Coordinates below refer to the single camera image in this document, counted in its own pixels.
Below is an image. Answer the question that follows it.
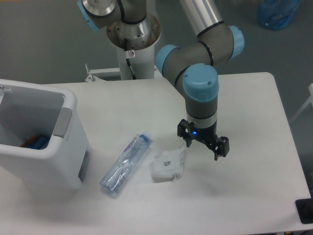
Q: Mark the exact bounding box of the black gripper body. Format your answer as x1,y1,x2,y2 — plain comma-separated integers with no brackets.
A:
187,122,217,145

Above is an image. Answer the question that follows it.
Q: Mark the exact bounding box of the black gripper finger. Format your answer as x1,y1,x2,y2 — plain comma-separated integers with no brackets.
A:
177,119,193,147
205,136,229,161

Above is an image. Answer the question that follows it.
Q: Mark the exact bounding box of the white plastic wrapper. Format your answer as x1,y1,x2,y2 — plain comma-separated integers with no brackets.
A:
149,147,185,183

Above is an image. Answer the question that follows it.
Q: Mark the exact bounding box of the clear plastic water bottle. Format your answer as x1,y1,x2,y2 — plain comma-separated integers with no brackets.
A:
99,132,151,195

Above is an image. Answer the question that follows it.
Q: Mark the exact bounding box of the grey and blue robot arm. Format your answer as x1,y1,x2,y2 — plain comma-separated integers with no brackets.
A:
77,0,245,158

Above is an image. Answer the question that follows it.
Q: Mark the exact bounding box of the blue item inside trash can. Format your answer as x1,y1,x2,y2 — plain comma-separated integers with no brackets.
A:
20,135,50,150

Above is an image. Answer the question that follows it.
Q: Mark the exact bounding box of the white plastic trash can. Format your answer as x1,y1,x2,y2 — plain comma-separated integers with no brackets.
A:
0,79,91,189

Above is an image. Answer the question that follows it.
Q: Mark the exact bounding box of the black device at table edge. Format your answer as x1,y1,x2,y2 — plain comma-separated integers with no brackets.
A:
295,198,313,224

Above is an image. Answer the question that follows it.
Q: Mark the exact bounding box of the black cable on pedestal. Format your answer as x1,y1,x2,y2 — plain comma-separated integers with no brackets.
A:
123,38,137,80

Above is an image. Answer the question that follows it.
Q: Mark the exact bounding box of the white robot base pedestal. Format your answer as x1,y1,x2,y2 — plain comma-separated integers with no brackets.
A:
107,13,161,80

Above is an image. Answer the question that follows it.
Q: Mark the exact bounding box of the white frame at right edge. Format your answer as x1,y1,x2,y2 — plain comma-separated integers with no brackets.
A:
291,83,313,123

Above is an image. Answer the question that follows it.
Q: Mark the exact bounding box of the white pedestal foot bracket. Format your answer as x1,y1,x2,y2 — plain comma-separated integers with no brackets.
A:
85,63,121,82

